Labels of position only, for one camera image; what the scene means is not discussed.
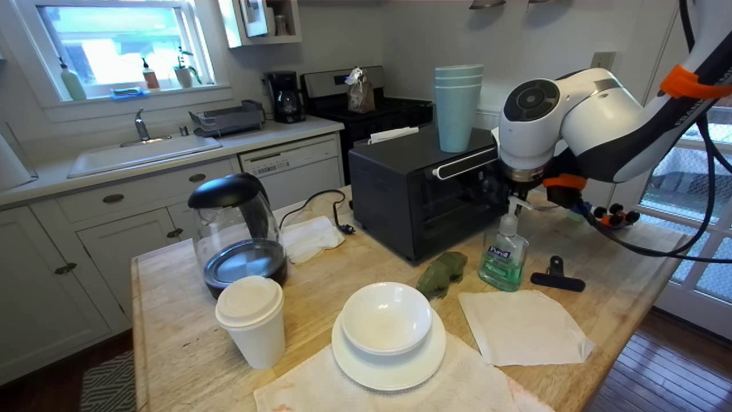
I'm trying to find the kitchen window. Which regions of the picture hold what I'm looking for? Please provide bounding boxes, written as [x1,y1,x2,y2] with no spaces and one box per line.
[14,0,230,105]

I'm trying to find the black coffee maker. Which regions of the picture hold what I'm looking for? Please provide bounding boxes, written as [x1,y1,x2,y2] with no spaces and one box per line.
[262,70,305,125]

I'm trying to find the orange cable clamp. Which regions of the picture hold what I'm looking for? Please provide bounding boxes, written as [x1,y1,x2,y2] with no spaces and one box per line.
[541,171,590,191]
[659,63,732,101]

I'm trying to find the white green soap bottle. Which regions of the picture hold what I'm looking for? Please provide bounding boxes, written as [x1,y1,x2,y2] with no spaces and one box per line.
[56,58,88,103]

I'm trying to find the white paper cup with lid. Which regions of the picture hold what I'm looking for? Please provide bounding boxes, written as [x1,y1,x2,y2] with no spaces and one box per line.
[212,275,288,372]

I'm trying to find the glass kettle black lid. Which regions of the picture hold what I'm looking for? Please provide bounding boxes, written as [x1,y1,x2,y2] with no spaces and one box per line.
[184,171,291,298]

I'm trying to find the blue sponge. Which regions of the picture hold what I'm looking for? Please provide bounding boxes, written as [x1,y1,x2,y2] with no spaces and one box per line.
[106,84,151,103]

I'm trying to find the white kitchen sink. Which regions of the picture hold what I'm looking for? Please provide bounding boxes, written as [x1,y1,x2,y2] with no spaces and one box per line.
[65,134,223,178]

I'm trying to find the clear tied bag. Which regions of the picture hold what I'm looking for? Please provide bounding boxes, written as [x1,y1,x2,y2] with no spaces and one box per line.
[343,66,376,114]

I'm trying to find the black kettle power cord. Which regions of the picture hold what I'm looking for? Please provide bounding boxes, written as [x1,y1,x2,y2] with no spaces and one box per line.
[277,188,357,236]

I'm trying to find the white folded napkin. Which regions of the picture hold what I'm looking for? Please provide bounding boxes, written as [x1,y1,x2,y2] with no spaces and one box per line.
[455,289,594,369]

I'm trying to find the white door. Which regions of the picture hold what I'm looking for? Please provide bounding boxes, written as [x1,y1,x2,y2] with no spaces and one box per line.
[654,105,732,340]

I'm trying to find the small red-labelled bottle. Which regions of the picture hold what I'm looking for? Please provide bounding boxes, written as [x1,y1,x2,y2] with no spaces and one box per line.
[140,55,161,91]

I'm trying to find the orange toy car black wheels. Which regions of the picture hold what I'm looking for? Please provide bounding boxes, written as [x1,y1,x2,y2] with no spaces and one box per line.
[593,202,643,230]

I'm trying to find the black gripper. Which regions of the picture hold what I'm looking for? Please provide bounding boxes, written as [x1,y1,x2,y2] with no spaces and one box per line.
[503,162,548,202]

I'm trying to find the black kitchen stove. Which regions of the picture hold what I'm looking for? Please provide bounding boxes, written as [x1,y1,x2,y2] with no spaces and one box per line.
[299,66,434,188]

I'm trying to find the teal plastic cup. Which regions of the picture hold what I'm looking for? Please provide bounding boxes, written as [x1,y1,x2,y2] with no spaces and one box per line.
[434,62,484,76]
[434,78,484,156]
[434,70,484,84]

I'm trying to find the white wall shelf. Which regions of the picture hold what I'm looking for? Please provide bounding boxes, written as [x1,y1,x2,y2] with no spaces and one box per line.
[214,0,304,51]

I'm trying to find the white red-stained cloth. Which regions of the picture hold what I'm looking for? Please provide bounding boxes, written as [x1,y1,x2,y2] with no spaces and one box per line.
[251,330,555,412]

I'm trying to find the black binder clip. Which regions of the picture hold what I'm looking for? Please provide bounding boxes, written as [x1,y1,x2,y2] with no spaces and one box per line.
[529,253,587,292]

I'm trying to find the green sponge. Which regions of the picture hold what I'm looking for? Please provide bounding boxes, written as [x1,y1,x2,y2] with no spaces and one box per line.
[413,250,468,303]

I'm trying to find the silver sink faucet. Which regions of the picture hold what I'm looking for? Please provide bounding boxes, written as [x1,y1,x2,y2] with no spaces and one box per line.
[133,107,152,145]

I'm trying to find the white bowl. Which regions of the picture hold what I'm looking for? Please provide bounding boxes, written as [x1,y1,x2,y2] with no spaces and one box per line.
[339,281,434,359]

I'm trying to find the green hand sanitizer pump bottle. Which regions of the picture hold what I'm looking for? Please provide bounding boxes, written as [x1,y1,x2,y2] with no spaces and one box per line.
[477,195,535,292]

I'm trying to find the white crumpled paper towel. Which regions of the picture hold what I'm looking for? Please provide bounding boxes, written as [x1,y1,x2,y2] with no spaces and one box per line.
[277,214,348,265]

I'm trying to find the black toaster oven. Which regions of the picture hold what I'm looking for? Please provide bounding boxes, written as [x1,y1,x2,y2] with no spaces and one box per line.
[348,124,523,265]

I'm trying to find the white flat packet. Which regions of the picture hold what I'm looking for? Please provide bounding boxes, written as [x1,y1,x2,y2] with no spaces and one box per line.
[365,124,421,147]

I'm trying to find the white kitchen counter cabinet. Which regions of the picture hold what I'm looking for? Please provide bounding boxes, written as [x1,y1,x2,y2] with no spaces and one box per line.
[0,116,348,387]

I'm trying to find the grey patterned floor rug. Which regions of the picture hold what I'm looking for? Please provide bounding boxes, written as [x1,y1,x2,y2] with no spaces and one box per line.
[77,349,140,412]

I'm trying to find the silver toaster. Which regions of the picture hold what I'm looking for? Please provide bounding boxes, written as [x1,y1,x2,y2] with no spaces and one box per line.
[188,99,267,140]

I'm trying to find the white round plate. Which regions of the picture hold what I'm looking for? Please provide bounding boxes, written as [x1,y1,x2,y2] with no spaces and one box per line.
[328,305,447,393]

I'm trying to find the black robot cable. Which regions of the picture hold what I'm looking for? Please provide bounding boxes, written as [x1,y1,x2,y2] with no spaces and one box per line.
[569,0,732,265]

